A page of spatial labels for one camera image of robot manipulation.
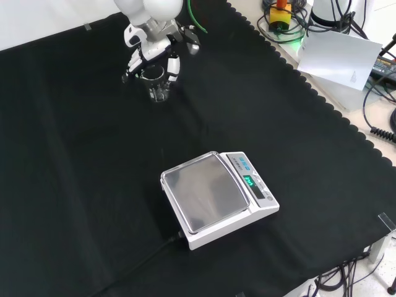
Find white electronic balance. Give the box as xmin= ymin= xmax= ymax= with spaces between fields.
xmin=160 ymin=150 xmax=281 ymax=252

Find black balance power cable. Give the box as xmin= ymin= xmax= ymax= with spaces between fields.
xmin=100 ymin=231 xmax=186 ymax=297

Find pale board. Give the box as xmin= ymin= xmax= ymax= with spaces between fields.
xmin=296 ymin=30 xmax=384 ymax=92

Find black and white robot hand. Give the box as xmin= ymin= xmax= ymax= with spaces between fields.
xmin=121 ymin=24 xmax=182 ymax=84

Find black power adapter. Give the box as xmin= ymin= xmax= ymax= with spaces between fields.
xmin=370 ymin=56 xmax=396 ymax=82

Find yellow stop button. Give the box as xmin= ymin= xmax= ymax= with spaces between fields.
xmin=268 ymin=0 xmax=293 ymax=33

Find clear glass beaker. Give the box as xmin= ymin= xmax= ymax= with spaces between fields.
xmin=140 ymin=66 xmax=171 ymax=103

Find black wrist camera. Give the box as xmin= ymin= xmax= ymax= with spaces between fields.
xmin=174 ymin=25 xmax=202 ymax=56

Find black coiled cable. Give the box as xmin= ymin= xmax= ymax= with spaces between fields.
xmin=361 ymin=83 xmax=396 ymax=144

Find black floor cables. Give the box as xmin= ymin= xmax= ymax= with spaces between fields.
xmin=309 ymin=247 xmax=383 ymax=297

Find green cable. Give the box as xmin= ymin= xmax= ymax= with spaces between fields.
xmin=186 ymin=0 xmax=209 ymax=34

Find black bench cloth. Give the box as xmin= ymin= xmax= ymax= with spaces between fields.
xmin=0 ymin=0 xmax=396 ymax=297

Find clear bench clamp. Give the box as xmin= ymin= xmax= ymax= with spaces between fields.
xmin=377 ymin=212 xmax=396 ymax=232

